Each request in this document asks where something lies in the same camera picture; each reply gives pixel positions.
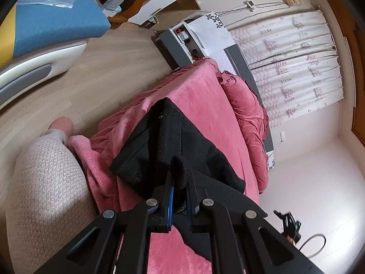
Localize white floral bedside cabinet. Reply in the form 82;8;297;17
155;12;237;72

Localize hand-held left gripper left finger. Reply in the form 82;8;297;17
34;173;176;274

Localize white and grey bed frame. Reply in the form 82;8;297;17
0;38;87;106

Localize pink duvet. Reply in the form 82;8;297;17
218;70;270;195

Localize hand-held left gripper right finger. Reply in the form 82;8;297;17
186;171;326;274

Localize person's foot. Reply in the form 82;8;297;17
47;116;76;137

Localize person's beige trouser leg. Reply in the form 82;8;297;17
6;128;100;274

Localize black pants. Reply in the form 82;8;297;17
110;97;269;263

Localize white printed curtain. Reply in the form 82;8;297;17
228;11;347;129

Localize grey bed headboard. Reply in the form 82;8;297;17
224;44;276;172

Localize wooden desk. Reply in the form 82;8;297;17
86;0;201;29

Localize wall cable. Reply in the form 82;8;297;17
219;0;288;16

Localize black cable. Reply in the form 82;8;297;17
298;234;327;259

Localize pink blanket covered table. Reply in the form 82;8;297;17
68;58;270;274

